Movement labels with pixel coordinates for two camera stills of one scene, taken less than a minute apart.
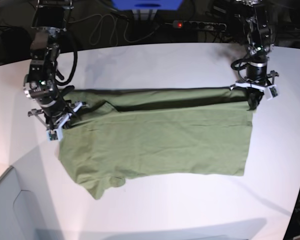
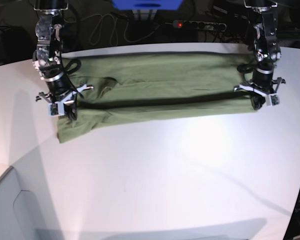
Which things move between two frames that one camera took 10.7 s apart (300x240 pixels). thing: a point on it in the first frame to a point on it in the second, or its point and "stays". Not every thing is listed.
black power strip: (199, 25) stays
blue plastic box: (148, 4) stays
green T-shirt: (125, 132) to (124, 91)
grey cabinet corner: (20, 208) stays
